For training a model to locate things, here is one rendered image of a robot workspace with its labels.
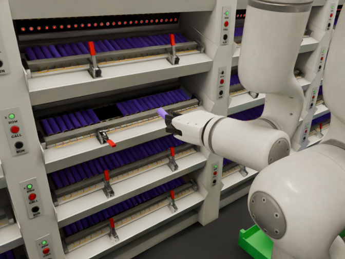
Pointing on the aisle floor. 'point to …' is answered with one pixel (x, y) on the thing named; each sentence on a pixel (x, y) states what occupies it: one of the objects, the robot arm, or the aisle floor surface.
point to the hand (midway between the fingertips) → (174, 120)
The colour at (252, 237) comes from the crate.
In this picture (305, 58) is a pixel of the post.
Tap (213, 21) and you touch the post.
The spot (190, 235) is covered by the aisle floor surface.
